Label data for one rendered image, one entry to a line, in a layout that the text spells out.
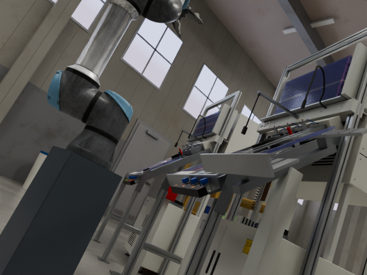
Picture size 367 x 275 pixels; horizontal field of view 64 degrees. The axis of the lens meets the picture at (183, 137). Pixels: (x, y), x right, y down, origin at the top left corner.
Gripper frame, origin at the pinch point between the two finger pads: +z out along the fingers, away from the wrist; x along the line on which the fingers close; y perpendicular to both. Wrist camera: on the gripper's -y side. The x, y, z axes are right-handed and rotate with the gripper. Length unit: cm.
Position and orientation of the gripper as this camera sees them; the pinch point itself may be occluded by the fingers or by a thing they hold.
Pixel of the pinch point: (191, 31)
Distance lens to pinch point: 163.8
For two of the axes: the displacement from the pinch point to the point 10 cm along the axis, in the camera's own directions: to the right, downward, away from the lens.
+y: 3.1, -6.6, 6.8
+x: -7.6, 2.6, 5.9
